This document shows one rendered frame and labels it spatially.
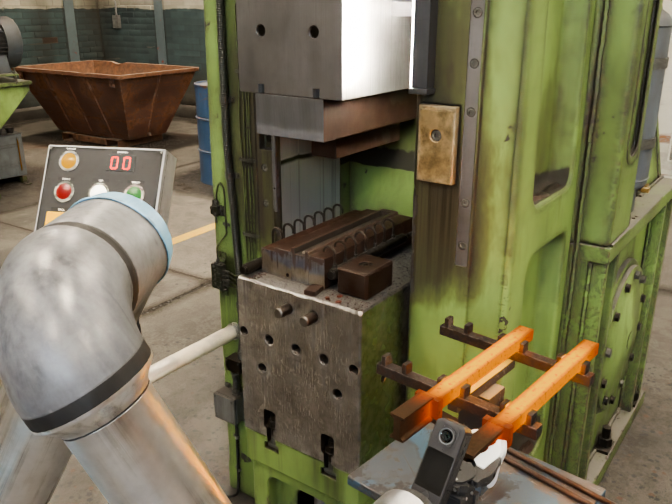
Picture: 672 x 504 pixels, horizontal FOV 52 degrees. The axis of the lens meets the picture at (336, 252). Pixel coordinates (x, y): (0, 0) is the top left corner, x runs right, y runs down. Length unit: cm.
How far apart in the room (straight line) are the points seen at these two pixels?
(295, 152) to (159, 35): 863
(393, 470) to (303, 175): 88
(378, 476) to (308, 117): 78
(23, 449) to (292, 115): 102
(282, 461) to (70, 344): 140
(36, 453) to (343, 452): 105
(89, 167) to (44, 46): 887
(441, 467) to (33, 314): 57
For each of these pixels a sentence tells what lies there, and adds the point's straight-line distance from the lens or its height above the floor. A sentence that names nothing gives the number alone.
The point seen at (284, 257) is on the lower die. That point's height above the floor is 97.
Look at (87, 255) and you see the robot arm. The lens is 62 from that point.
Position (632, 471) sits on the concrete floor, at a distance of 277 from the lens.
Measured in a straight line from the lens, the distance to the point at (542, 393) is 120.
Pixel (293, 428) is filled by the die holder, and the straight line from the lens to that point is 184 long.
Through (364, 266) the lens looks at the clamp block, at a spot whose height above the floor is 98.
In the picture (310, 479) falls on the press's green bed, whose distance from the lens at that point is 189.
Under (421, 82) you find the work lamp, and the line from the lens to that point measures 152.
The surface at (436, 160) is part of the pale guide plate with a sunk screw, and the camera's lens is 155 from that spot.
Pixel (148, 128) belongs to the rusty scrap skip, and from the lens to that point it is 828.
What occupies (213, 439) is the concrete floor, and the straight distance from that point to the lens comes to 276.
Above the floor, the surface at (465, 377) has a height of 96.
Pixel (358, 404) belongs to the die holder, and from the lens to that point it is 166.
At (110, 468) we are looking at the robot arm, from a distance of 63.
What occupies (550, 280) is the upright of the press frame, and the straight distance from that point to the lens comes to 196.
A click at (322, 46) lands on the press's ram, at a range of 153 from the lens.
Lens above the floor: 157
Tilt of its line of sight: 20 degrees down
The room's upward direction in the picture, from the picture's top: straight up
